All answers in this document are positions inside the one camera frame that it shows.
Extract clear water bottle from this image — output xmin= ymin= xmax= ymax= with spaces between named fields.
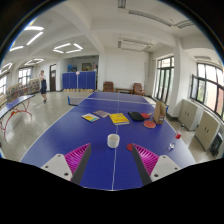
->
xmin=169 ymin=142 xmax=176 ymax=150

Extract person in dark clothes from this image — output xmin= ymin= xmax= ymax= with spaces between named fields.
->
xmin=39 ymin=70 xmax=47 ymax=103

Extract brown armchair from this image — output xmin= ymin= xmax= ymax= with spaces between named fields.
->
xmin=133 ymin=83 xmax=145 ymax=96
xmin=103 ymin=81 xmax=114 ymax=92

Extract blue folded partition boards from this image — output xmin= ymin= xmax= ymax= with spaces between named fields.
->
xmin=62 ymin=71 xmax=96 ymax=89

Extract beige cabinet far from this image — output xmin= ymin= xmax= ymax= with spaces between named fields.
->
xmin=178 ymin=99 xmax=203 ymax=131

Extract brown cardboard box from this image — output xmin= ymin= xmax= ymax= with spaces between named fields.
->
xmin=153 ymin=101 xmax=166 ymax=124

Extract black paddle case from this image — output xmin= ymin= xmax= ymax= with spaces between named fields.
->
xmin=128 ymin=112 xmax=144 ymax=121

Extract dark door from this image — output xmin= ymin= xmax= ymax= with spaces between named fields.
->
xmin=50 ymin=64 xmax=56 ymax=91

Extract bookshelf with colourful books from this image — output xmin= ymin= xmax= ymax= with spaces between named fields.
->
xmin=6 ymin=78 xmax=40 ymax=102

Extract right brown armchair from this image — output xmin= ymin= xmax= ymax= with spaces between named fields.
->
xmin=133 ymin=83 xmax=145 ymax=96

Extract black box on floor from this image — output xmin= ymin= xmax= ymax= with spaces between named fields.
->
xmin=210 ymin=132 xmax=223 ymax=156

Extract red table tennis paddle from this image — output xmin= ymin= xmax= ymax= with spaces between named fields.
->
xmin=144 ymin=120 xmax=156 ymax=128

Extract purple grey booklet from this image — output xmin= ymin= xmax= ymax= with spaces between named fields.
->
xmin=93 ymin=110 xmax=109 ymax=118

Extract beige cabinet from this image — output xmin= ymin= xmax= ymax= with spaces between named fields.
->
xmin=178 ymin=99 xmax=203 ymax=131
xmin=195 ymin=112 xmax=220 ymax=150

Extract red round lid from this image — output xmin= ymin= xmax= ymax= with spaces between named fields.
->
xmin=126 ymin=143 xmax=133 ymax=152

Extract blue table tennis table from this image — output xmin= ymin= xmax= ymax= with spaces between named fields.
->
xmin=21 ymin=92 xmax=195 ymax=190

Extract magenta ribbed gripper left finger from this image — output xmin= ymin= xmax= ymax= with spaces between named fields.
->
xmin=42 ymin=143 xmax=91 ymax=185

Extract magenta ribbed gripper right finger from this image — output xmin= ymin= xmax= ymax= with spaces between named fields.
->
xmin=132 ymin=144 xmax=180 ymax=185

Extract beige cabinet near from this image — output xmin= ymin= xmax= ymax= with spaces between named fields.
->
xmin=195 ymin=112 xmax=220 ymax=150

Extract left blue ping-pong table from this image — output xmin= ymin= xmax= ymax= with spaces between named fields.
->
xmin=0 ymin=95 xmax=33 ymax=133

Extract left brown armchair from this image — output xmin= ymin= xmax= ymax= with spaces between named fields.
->
xmin=103 ymin=81 xmax=114 ymax=92

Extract small wooden coffee table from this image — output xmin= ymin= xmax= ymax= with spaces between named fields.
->
xmin=116 ymin=88 xmax=132 ymax=94

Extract small yellow blue book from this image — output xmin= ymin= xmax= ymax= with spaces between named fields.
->
xmin=83 ymin=113 xmax=98 ymax=122

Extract red drink bottle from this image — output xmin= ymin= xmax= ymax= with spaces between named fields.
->
xmin=175 ymin=124 xmax=184 ymax=139

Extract white paper cup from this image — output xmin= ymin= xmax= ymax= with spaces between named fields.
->
xmin=107 ymin=134 xmax=120 ymax=148

